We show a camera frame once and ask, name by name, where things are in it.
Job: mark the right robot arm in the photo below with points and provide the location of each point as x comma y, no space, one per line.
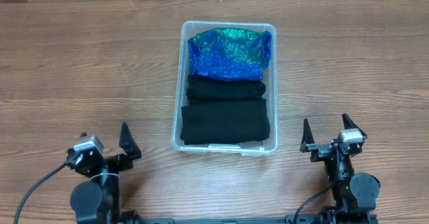
354,194

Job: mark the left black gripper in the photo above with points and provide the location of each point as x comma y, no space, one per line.
112,161

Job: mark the shiny blue sequin cloth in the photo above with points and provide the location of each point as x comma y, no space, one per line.
229,54

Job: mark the clear plastic storage bin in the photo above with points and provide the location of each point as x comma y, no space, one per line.
270,79

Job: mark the long black cloth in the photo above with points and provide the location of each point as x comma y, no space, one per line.
225,122

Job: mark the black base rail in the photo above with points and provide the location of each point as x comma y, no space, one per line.
288,219

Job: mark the small black cloth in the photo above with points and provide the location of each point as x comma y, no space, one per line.
204,88

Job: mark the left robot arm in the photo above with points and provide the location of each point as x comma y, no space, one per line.
98,200

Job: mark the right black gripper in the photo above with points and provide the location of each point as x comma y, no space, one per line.
329,149

